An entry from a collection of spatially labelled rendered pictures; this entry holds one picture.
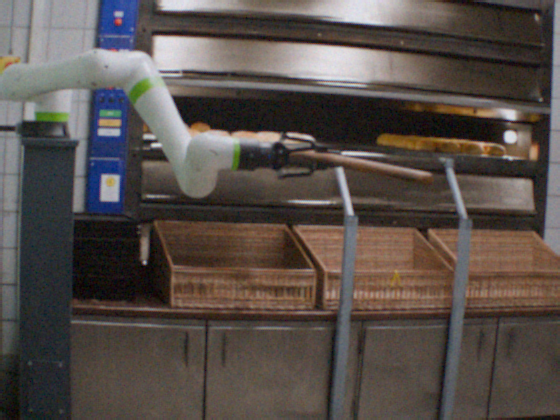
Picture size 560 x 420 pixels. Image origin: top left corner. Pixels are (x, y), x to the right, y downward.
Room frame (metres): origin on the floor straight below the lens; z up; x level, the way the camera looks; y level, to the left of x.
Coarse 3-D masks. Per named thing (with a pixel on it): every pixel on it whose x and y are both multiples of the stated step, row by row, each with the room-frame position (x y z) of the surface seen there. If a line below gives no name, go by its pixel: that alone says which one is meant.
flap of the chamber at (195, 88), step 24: (192, 96) 4.96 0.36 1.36; (216, 96) 4.97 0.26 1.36; (240, 96) 4.97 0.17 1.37; (264, 96) 4.97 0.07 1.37; (288, 96) 4.97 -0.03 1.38; (312, 96) 4.97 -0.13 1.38; (336, 96) 4.97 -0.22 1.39; (360, 96) 4.96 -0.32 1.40; (384, 96) 4.97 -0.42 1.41; (408, 96) 5.00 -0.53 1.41; (432, 96) 5.03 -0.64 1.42; (528, 120) 5.34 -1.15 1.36
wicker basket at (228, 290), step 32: (160, 224) 4.85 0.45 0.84; (192, 224) 4.88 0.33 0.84; (224, 224) 4.92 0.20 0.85; (256, 224) 4.95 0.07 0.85; (160, 256) 4.67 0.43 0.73; (192, 256) 4.85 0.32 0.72; (224, 256) 4.89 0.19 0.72; (256, 256) 4.92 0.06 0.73; (288, 256) 4.90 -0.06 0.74; (160, 288) 4.64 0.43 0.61; (192, 288) 4.82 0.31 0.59; (224, 288) 4.45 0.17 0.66; (256, 288) 4.48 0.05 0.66; (288, 288) 4.87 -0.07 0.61
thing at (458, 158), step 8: (144, 144) 4.86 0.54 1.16; (376, 152) 5.12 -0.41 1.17; (384, 152) 5.13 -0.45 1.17; (392, 152) 5.14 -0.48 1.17; (400, 152) 5.15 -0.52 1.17; (408, 152) 5.15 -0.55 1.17; (416, 152) 5.17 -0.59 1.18; (424, 152) 5.17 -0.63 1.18; (456, 160) 5.22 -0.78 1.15; (464, 160) 5.23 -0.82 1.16; (472, 160) 5.24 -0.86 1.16; (480, 160) 5.25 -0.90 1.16; (488, 160) 5.26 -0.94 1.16; (496, 160) 5.27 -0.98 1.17; (504, 160) 5.28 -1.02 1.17; (512, 160) 5.29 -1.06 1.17; (520, 160) 5.30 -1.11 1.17; (528, 160) 5.32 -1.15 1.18
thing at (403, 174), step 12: (300, 156) 3.68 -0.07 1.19; (312, 156) 3.55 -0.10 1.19; (324, 156) 3.44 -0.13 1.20; (336, 156) 3.34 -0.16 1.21; (348, 168) 3.23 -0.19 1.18; (360, 168) 3.11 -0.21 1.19; (372, 168) 3.02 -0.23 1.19; (384, 168) 2.93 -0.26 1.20; (396, 168) 2.86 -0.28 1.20; (408, 180) 2.77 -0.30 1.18; (420, 180) 2.68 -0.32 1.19; (432, 180) 2.68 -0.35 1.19
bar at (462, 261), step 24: (336, 168) 4.66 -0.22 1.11; (456, 192) 4.70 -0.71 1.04; (456, 264) 4.61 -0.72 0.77; (456, 288) 4.59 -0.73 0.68; (456, 312) 4.58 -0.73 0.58; (336, 336) 4.49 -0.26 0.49; (456, 336) 4.58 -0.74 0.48; (336, 360) 4.47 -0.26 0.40; (456, 360) 4.59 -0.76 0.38; (336, 384) 4.46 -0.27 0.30; (336, 408) 4.46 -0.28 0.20
